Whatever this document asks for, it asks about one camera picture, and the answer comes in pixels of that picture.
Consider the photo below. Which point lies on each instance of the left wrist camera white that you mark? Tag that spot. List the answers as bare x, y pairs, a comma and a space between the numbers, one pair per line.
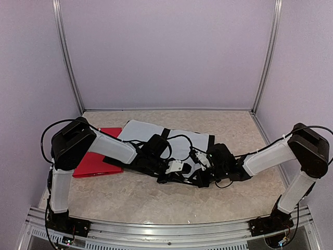
174, 166

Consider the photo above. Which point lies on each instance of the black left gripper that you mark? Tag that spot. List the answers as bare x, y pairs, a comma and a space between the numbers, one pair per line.
171, 177

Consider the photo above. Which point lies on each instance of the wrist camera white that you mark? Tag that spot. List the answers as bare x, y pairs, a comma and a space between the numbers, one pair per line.
200, 158
174, 166

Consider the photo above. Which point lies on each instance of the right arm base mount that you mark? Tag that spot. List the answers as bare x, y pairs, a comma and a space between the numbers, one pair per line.
270, 224

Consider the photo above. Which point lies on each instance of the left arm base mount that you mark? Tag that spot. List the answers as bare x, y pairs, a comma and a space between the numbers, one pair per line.
63, 223

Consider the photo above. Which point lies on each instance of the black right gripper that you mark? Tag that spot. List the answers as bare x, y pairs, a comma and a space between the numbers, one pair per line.
202, 183

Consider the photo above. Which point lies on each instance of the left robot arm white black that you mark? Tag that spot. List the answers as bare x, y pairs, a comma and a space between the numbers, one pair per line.
70, 145

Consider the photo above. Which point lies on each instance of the white paper sheet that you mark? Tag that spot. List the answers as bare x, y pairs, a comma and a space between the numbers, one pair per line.
181, 146

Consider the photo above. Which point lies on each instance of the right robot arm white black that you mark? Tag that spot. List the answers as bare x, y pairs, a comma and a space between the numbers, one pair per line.
303, 146

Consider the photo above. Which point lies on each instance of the aluminium frame rail back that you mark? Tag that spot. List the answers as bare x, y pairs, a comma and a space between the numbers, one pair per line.
168, 109

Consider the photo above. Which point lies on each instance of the red clip file folder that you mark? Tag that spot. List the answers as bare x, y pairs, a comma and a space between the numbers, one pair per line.
93, 164

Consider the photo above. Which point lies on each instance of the aluminium frame post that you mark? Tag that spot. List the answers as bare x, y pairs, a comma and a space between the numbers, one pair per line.
269, 56
56, 4

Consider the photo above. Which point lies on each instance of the aluminium frame post left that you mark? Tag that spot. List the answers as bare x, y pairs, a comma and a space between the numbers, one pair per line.
56, 4

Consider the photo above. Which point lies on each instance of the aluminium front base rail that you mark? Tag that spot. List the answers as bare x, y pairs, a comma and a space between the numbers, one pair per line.
115, 235

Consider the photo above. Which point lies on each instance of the black clip file folder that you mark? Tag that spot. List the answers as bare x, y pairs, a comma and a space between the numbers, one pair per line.
127, 166

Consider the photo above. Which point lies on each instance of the aluminium frame post right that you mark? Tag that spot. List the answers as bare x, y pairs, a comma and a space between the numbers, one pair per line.
269, 56

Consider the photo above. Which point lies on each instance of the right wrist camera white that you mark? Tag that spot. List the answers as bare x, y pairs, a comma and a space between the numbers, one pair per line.
200, 158

